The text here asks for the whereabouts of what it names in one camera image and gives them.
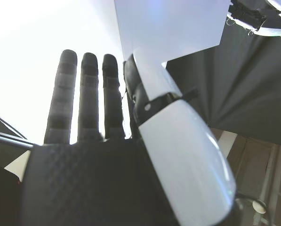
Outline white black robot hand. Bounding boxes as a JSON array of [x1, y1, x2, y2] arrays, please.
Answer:
[[20, 49, 237, 226]]

